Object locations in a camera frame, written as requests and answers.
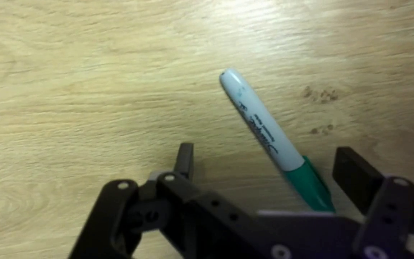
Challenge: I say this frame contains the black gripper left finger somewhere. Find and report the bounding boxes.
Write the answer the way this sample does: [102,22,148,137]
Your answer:
[174,143,194,180]

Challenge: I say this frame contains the green capped white marker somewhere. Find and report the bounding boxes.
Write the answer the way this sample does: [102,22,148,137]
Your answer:
[218,69,335,212]

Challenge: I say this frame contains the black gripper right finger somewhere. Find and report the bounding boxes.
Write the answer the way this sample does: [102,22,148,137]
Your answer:
[332,147,384,215]

